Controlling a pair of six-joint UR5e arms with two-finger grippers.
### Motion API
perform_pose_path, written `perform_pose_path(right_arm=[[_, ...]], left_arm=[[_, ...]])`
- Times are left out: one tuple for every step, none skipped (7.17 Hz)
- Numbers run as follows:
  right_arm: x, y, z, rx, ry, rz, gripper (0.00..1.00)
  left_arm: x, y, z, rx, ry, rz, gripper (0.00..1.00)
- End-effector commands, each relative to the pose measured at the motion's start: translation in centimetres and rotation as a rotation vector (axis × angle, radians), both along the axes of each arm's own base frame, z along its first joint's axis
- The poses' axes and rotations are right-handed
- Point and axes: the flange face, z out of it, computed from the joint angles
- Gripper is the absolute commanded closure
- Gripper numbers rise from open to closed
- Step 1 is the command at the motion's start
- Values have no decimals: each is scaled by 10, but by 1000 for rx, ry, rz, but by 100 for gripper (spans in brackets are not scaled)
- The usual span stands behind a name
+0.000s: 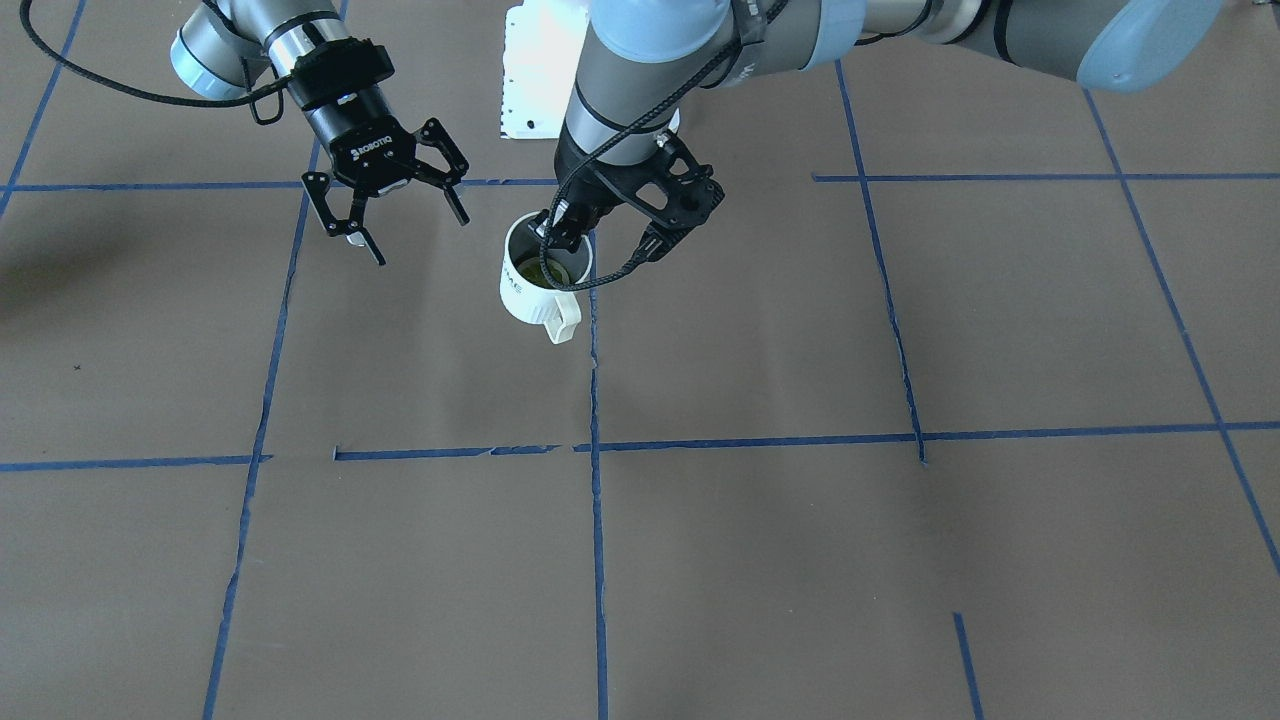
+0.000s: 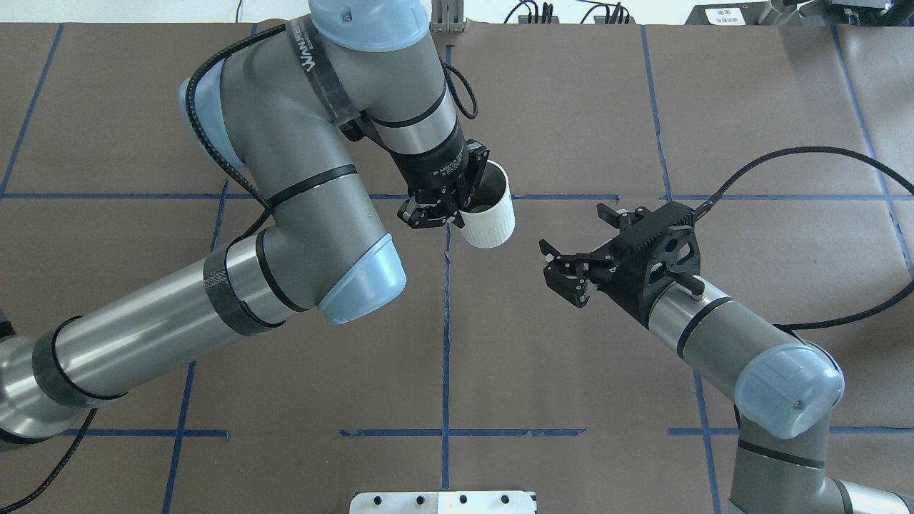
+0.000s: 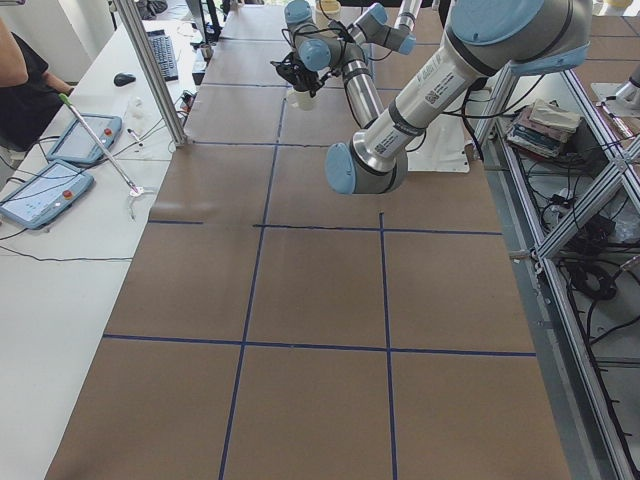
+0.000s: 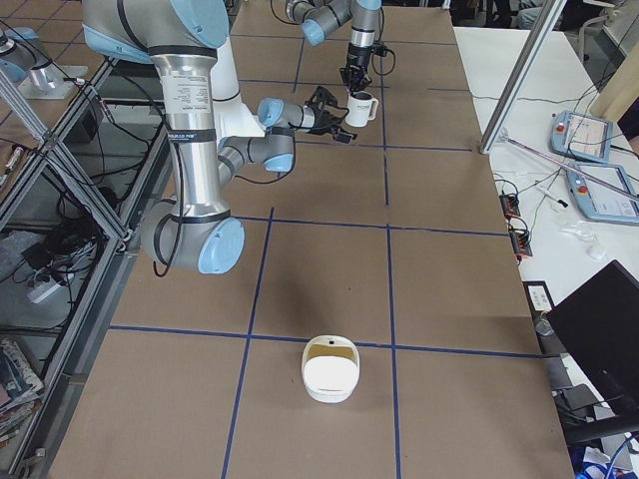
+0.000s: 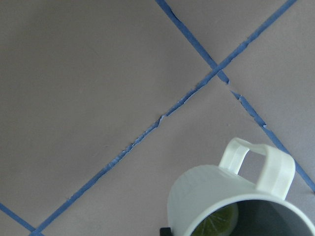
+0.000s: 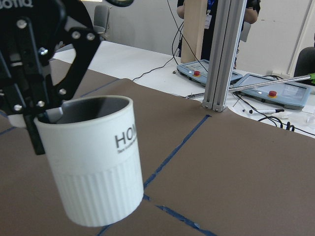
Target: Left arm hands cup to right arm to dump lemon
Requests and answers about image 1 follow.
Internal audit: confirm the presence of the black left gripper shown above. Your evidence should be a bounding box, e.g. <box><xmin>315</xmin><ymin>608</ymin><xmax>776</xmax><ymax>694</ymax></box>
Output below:
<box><xmin>545</xmin><ymin>199</ymin><xmax>616</xmax><ymax>251</ymax></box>

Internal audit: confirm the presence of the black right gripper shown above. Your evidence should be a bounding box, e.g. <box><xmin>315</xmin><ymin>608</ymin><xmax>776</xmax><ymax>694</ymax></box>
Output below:
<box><xmin>287</xmin><ymin>38</ymin><xmax>471</xmax><ymax>266</ymax></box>

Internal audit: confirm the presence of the yellow green lemon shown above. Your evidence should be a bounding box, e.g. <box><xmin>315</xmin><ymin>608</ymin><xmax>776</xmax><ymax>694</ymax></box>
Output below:
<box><xmin>516</xmin><ymin>255</ymin><xmax>573</xmax><ymax>290</ymax></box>

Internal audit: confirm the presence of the white mug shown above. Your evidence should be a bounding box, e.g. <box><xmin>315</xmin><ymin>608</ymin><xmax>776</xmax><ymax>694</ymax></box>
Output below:
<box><xmin>499</xmin><ymin>210</ymin><xmax>594</xmax><ymax>345</ymax></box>

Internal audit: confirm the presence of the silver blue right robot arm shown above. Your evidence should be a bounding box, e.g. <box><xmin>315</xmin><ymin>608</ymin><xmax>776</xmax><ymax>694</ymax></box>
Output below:
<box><xmin>170</xmin><ymin>1</ymin><xmax>470</xmax><ymax>265</ymax></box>

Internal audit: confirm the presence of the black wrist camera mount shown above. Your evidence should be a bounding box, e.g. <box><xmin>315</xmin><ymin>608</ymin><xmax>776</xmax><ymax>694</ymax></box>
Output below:
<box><xmin>588</xmin><ymin>129</ymin><xmax>724</xmax><ymax>264</ymax></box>

